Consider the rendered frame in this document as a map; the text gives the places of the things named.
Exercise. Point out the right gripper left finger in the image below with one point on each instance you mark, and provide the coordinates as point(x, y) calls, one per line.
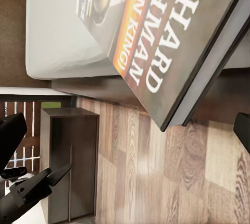
point(12, 130)

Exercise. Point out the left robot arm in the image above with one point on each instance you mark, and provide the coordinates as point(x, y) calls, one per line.
point(26, 192)

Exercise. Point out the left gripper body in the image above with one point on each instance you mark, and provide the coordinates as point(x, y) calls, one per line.
point(12, 206)

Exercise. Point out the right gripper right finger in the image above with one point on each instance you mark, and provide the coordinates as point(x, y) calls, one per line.
point(242, 129)

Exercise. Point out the hardback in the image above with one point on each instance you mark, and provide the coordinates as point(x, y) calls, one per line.
point(169, 52)

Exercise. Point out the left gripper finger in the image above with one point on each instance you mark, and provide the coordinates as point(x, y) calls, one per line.
point(25, 188)
point(53, 179)

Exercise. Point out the table lamp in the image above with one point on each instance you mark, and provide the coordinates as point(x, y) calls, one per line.
point(4, 191)

